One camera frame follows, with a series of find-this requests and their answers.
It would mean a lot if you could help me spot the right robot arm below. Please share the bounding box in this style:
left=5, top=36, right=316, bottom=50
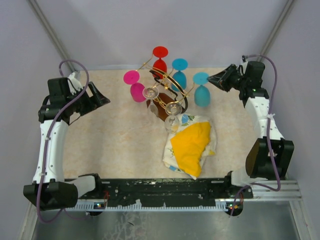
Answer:
left=207, top=61, right=295, bottom=198

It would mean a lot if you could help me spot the clear wine glass left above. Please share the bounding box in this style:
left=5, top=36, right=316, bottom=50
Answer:
left=142, top=86, right=160, bottom=118

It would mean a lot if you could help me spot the blue wine glass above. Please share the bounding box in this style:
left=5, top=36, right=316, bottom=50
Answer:
left=192, top=72, right=211, bottom=108
left=171, top=58, right=188, bottom=90

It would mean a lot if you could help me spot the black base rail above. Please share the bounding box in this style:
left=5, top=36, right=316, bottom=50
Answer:
left=80, top=176, right=241, bottom=207

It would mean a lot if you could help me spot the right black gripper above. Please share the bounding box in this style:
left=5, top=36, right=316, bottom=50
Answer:
left=207, top=64, right=247, bottom=93

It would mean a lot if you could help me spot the red wine glass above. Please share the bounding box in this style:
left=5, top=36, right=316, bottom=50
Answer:
left=152, top=46, right=169, bottom=80

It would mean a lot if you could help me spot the gold wire glass rack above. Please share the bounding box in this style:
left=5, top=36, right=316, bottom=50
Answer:
left=135, top=52, right=190, bottom=121

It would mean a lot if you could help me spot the clear wine glass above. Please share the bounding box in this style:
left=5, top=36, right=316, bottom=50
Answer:
left=142, top=86, right=160, bottom=118
left=164, top=101, right=182, bottom=134

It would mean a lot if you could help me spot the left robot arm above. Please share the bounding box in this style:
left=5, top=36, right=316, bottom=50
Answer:
left=23, top=77, right=110, bottom=211

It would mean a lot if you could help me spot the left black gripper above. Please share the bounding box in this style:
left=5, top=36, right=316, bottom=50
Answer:
left=66, top=81, right=110, bottom=116

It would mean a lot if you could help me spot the clear wine glass right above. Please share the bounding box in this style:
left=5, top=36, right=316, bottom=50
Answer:
left=164, top=101, right=182, bottom=134

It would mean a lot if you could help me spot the yellow floral cloth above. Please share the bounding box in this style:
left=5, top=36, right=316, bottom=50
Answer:
left=162, top=113, right=217, bottom=180

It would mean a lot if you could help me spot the pink wine glass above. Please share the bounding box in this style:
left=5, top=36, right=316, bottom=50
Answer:
left=123, top=70, right=146, bottom=103

